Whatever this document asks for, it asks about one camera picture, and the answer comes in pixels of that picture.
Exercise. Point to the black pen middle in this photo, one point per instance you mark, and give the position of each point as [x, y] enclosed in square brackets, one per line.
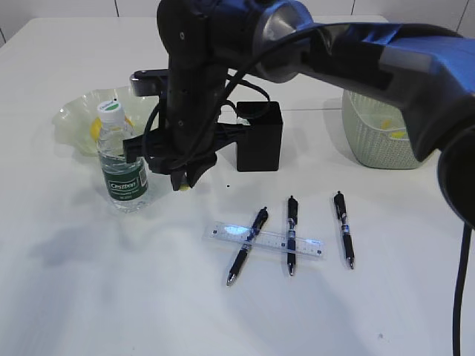
[292, 219]

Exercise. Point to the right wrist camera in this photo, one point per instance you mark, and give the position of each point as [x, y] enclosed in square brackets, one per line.
[149, 82]

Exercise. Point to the clear plastic ruler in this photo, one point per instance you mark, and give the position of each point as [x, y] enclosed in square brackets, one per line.
[267, 240]

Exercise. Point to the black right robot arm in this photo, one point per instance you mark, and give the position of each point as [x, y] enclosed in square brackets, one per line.
[423, 70]

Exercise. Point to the green wavy glass plate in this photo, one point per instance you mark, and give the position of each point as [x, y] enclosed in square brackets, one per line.
[72, 122]

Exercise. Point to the yellow utility knife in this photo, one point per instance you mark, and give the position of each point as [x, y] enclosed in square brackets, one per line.
[184, 186]

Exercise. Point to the clear water bottle green label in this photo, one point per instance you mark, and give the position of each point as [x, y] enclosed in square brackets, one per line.
[126, 183]

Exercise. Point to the black pen right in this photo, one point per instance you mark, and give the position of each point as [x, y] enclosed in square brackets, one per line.
[341, 213]

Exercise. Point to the yellow pear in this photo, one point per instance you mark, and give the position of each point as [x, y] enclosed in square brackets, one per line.
[97, 124]

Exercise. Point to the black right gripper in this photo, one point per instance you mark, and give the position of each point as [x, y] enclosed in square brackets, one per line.
[182, 134]

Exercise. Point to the yellow waste paper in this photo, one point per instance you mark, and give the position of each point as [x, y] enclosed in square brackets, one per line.
[394, 128]

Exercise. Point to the black pen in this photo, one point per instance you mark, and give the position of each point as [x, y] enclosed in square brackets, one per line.
[292, 219]
[240, 259]
[341, 213]

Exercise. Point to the black pen left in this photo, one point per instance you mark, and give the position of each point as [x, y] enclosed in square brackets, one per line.
[240, 259]

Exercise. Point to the green woven plastic basket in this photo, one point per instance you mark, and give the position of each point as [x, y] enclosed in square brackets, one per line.
[372, 147]

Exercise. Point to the black square pen holder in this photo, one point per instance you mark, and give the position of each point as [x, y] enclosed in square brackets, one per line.
[259, 150]

